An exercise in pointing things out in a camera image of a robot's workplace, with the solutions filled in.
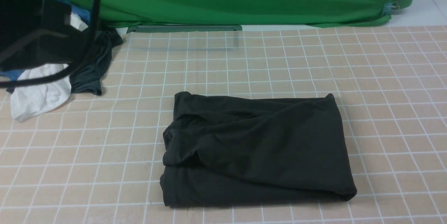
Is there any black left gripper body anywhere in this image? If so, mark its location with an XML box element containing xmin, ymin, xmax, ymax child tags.
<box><xmin>0</xmin><ymin>0</ymin><xmax>88</xmax><ymax>72</ymax></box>

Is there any dark gray long-sleeve shirt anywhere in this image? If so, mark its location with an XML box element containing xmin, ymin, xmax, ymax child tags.
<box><xmin>160</xmin><ymin>92</ymin><xmax>357</xmax><ymax>208</ymax></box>

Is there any blue crumpled garment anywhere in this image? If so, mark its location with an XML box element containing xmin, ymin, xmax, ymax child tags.
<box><xmin>0</xmin><ymin>0</ymin><xmax>92</xmax><ymax>81</ymax></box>

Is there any dark crumpled garment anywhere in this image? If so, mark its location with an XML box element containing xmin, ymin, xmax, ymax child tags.
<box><xmin>69</xmin><ymin>25</ymin><xmax>123</xmax><ymax>96</ymax></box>

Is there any white crumpled garment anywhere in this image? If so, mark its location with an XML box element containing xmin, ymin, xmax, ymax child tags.
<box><xmin>10</xmin><ymin>12</ymin><xmax>88</xmax><ymax>122</ymax></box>

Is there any gray metal base bar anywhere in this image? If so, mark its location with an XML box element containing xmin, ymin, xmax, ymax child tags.
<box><xmin>126</xmin><ymin>24</ymin><xmax>243</xmax><ymax>34</ymax></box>

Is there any beige checkered table mat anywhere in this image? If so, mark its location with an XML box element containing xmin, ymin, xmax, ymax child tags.
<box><xmin>0</xmin><ymin>26</ymin><xmax>447</xmax><ymax>224</ymax></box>

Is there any teal binder clip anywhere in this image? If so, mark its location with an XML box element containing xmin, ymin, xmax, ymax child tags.
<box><xmin>382</xmin><ymin>1</ymin><xmax>401</xmax><ymax>16</ymax></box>

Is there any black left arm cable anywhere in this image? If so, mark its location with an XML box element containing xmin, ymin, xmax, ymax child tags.
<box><xmin>0</xmin><ymin>0</ymin><xmax>102</xmax><ymax>89</ymax></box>

